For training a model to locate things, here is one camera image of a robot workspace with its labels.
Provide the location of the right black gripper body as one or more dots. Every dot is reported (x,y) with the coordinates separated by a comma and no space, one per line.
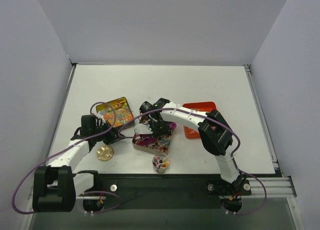
(159,129)

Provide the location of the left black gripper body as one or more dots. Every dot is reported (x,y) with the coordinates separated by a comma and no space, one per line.
(110,138)

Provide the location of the beige tin with lollipops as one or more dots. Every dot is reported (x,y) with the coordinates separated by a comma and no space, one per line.
(153,149)

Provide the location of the gold jar lid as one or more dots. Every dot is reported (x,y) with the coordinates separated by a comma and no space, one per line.
(105,152)

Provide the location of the purple plastic scoop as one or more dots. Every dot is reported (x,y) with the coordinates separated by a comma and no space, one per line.
(146,140)

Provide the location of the gold tin with star candies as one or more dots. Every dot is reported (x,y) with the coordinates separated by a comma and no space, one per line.
(122,115)

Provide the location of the clear glass jar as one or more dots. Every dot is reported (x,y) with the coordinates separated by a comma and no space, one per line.
(160,163)

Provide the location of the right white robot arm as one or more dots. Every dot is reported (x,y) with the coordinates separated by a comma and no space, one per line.
(215,133)

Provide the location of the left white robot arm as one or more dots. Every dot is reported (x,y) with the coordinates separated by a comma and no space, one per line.
(55,185)

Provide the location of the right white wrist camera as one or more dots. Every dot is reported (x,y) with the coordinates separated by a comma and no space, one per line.
(142,129)

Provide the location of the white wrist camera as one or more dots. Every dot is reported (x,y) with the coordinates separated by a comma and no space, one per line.
(101,115)
(142,129)

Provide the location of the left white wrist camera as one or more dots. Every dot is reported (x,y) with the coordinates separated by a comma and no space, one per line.
(101,115)

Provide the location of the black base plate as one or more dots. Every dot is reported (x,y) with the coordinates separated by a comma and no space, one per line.
(163,192)

